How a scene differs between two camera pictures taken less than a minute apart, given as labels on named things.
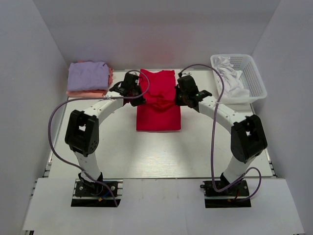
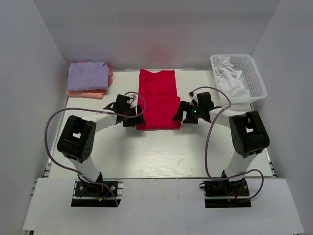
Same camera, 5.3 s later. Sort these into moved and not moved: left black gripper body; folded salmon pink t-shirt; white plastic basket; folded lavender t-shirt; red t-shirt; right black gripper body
Moved: red t-shirt; left black gripper body; right black gripper body
Not moved: folded lavender t-shirt; folded salmon pink t-shirt; white plastic basket
